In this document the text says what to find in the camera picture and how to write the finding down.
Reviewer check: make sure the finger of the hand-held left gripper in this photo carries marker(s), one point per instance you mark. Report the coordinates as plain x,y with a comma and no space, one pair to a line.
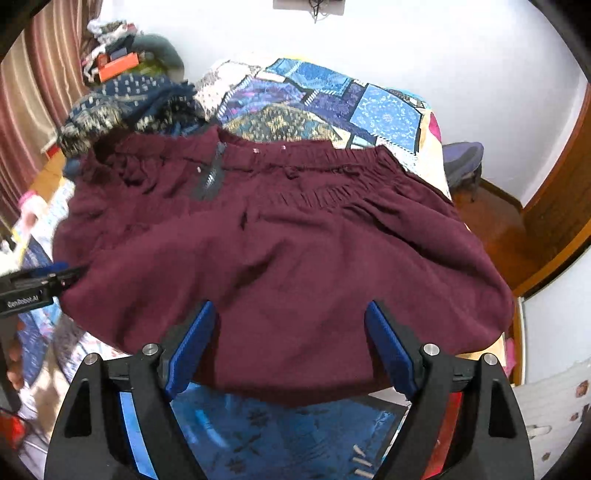
57,267
71,277

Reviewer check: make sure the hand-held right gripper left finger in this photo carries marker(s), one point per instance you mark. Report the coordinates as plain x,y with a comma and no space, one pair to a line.
191,346

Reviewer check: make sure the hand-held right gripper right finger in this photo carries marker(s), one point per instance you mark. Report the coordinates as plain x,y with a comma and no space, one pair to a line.
392,346

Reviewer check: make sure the maroon button-up shirt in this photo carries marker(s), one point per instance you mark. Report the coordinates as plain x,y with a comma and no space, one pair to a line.
286,258

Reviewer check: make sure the pile of dark patterned clothes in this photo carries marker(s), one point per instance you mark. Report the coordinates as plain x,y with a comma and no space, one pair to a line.
120,101

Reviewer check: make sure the person's left hand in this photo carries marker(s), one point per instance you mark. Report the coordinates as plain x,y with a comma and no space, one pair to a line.
16,364

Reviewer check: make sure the pink plush toy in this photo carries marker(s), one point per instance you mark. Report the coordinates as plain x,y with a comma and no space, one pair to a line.
32,203

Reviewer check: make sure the yellow wooden lap table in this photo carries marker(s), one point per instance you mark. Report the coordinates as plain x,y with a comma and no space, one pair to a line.
53,168

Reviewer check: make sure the white plastic appliance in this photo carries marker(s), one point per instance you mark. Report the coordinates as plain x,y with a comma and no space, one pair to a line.
549,415

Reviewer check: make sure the striped pink curtain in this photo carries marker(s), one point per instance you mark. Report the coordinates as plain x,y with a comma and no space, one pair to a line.
41,92

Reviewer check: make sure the grey purple backpack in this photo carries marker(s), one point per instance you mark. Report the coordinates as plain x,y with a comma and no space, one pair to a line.
461,161

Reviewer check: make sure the orange box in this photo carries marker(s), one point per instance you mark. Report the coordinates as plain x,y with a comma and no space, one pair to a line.
117,67

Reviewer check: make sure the green patterned bag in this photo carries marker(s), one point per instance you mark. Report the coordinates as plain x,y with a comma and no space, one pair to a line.
150,70

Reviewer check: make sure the patchwork quilt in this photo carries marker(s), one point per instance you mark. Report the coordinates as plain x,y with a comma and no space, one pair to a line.
383,115

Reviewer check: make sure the wooden door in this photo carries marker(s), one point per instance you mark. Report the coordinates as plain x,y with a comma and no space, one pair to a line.
558,184

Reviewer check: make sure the pile of household clutter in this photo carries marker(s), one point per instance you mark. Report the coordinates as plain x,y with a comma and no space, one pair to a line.
104,37

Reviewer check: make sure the small black wall monitor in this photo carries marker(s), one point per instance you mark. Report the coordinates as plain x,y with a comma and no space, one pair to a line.
295,3

